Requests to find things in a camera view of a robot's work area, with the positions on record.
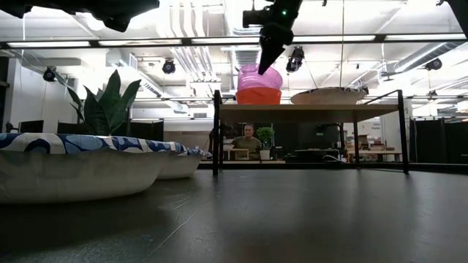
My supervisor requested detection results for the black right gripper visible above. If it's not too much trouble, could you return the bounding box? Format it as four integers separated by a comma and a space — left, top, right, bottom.
257, 0, 304, 76

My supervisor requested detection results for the small background potted plant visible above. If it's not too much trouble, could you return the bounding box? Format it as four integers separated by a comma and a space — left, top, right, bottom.
255, 126, 276, 161

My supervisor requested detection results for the black ceiling spotlight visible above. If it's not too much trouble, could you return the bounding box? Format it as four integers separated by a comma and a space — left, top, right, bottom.
42, 65, 58, 82
285, 45, 306, 73
162, 58, 177, 75
425, 57, 443, 72

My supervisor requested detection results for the green potted snake plant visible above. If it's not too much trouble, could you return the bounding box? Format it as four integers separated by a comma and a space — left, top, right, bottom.
54, 69, 143, 137

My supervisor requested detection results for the black background partition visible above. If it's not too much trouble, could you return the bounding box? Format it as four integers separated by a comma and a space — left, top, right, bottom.
129, 119, 165, 142

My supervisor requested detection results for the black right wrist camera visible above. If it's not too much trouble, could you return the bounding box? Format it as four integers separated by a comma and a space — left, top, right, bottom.
242, 7, 273, 29

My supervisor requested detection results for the wooden shelf with black frame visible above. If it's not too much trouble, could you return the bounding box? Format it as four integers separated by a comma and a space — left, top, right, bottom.
212, 89, 410, 176

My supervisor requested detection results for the black background monitor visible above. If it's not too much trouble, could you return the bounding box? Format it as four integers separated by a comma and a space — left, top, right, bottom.
20, 119, 45, 133
57, 121, 83, 134

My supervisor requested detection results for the black background panel wall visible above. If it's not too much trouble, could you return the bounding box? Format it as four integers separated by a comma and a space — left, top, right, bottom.
409, 117, 468, 164

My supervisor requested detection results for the blue patterned paper bowl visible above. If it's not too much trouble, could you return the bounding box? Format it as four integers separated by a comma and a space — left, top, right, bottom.
290, 86, 368, 106
156, 145, 212, 180
0, 131, 188, 204

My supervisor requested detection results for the orange plastic bowl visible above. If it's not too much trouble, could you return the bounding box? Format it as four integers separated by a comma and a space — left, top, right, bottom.
235, 86, 283, 106

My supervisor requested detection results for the person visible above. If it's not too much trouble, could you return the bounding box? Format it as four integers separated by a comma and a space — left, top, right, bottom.
230, 123, 263, 161

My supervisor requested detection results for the white ceiling air duct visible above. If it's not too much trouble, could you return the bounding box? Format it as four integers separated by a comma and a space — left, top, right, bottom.
223, 0, 273, 36

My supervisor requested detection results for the long ceiling light bar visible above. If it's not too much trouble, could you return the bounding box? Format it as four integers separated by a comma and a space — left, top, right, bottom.
0, 34, 468, 48

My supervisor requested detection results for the purple plastic cup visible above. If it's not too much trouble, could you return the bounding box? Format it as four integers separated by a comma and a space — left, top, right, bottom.
236, 64, 284, 92

